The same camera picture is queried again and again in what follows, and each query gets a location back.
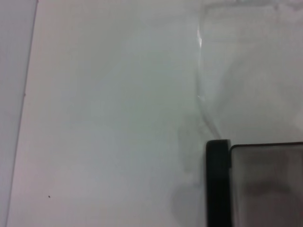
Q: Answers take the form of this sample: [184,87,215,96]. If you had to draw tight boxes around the clear plastic glasses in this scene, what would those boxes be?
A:
[194,1,303,141]

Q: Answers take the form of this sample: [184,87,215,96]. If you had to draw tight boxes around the black glasses case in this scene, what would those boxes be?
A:
[205,139,303,227]

